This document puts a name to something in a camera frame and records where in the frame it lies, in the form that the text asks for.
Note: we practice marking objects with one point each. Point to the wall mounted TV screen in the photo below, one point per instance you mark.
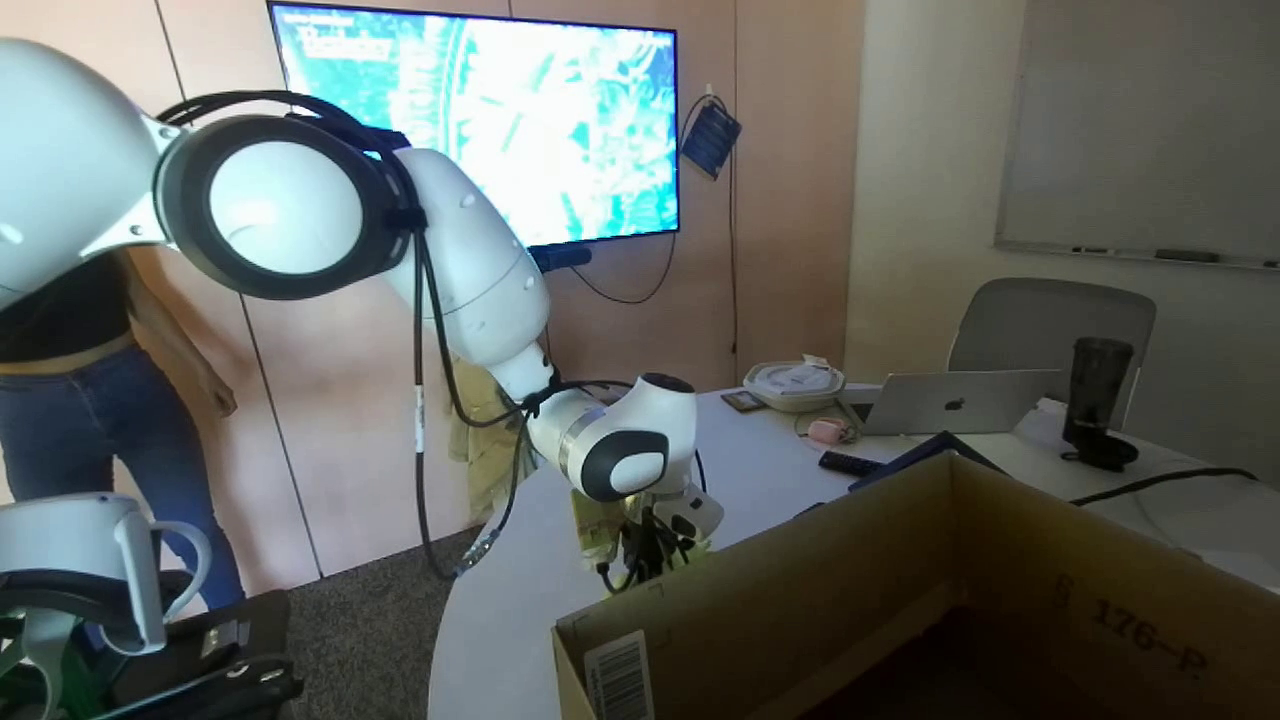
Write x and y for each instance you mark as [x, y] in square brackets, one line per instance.
[563, 106]

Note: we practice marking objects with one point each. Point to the black equipment stand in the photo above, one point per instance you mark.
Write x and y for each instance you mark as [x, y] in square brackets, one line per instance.
[202, 666]

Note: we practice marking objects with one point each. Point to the wall whiteboard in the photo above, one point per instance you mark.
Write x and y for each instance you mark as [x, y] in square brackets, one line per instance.
[1133, 122]

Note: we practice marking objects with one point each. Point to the small dark flat item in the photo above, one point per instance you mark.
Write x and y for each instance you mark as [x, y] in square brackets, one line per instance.
[743, 398]

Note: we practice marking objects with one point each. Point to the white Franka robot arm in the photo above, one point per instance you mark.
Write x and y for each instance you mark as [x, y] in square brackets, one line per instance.
[480, 294]

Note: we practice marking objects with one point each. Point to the person in jeans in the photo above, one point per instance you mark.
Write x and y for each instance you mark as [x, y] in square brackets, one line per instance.
[93, 414]

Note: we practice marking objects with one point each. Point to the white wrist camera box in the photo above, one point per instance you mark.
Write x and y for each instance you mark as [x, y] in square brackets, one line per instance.
[697, 515]

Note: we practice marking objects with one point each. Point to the black remote control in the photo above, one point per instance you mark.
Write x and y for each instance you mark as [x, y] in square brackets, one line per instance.
[851, 460]

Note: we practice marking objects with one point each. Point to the large grey chair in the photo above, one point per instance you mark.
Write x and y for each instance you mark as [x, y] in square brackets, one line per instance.
[1025, 322]

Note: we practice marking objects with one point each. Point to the yellow-green cloth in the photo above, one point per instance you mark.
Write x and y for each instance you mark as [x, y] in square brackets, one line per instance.
[603, 524]

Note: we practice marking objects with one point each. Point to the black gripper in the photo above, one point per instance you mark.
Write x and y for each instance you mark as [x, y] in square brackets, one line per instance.
[665, 524]

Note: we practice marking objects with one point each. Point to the black wall device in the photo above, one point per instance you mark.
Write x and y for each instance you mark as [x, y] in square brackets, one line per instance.
[715, 134]

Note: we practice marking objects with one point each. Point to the brown cardboard box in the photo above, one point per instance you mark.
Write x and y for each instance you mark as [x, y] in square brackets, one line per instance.
[826, 586]

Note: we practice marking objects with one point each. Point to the black bar under TV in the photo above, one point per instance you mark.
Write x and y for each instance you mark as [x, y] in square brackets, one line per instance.
[563, 252]

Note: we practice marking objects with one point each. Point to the silver laptop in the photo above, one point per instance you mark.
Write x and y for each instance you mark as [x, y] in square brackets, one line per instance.
[955, 403]

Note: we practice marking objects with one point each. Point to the white bowl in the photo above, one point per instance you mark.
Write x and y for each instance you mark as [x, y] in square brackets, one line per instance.
[793, 380]

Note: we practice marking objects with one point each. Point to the black tumbler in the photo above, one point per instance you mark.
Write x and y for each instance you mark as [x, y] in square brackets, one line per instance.
[1098, 380]

